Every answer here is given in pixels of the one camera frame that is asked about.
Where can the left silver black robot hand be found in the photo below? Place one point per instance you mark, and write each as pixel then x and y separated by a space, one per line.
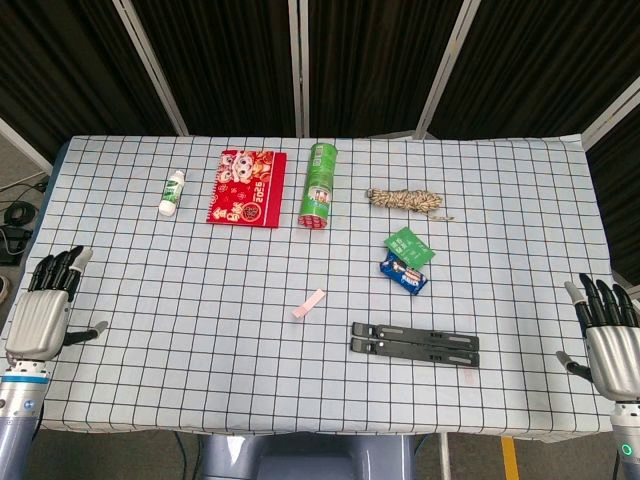
pixel 37 322

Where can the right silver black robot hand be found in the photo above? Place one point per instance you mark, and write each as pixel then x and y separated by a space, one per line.
pixel 612 355

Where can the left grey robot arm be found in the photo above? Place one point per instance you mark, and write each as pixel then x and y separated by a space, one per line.
pixel 17 415

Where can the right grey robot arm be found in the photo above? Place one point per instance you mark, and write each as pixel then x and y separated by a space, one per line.
pixel 627 440

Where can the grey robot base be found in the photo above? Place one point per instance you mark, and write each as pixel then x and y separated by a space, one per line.
pixel 305 457

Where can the black power adapter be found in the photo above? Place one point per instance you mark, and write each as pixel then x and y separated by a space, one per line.
pixel 11 242

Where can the white green plastic bottle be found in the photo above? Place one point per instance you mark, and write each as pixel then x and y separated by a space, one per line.
pixel 171 195

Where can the blue checked tablecloth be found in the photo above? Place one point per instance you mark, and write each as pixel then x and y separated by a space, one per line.
pixel 225 310

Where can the white table leg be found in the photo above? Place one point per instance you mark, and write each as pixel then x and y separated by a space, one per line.
pixel 444 457

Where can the black folding stand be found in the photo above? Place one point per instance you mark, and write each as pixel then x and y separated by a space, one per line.
pixel 415 345

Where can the blue cookie packet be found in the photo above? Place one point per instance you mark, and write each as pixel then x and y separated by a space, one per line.
pixel 405 275

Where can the green packet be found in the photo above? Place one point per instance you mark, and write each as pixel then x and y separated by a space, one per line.
pixel 410 246

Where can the red spiral calendar notebook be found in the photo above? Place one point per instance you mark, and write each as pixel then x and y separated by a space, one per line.
pixel 247 192

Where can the green chips can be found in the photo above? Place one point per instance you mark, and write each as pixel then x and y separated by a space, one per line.
pixel 317 187

